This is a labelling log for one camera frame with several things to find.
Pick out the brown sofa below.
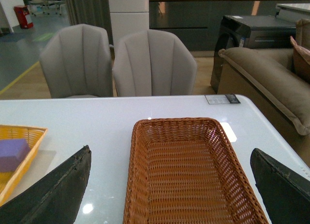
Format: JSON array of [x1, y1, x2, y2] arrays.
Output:
[[218, 18, 310, 165]]

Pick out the purple foam block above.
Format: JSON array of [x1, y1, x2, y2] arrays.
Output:
[[0, 138, 30, 173]]

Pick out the left grey upholstered chair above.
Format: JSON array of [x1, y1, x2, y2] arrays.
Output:
[[39, 24, 113, 98]]

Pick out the dark kitchen counter cabinet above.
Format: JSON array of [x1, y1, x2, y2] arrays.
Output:
[[149, 0, 310, 51]]

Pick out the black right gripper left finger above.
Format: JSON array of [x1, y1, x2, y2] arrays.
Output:
[[0, 145, 92, 224]]

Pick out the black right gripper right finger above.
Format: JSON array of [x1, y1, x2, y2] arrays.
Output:
[[250, 148, 310, 224]]

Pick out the black washing machine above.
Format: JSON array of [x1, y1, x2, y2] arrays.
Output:
[[210, 15, 296, 92]]

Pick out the right grey upholstered chair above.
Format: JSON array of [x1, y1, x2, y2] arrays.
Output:
[[112, 30, 197, 97]]

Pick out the label sticker on table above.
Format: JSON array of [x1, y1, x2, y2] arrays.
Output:
[[205, 94, 241, 105]]

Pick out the white pillar cabinet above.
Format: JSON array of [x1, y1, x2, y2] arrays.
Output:
[[108, 0, 149, 48]]

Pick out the pink cushion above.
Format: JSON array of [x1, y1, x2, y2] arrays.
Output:
[[290, 36, 310, 83]]

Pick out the yellow wicker basket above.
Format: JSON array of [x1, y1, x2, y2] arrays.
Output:
[[0, 125, 47, 205]]

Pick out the brown wicker basket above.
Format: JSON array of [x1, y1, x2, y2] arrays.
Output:
[[123, 117, 267, 224]]

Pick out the grey upholstered chair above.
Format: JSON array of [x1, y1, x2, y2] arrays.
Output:
[[112, 30, 197, 97], [39, 24, 113, 98]]

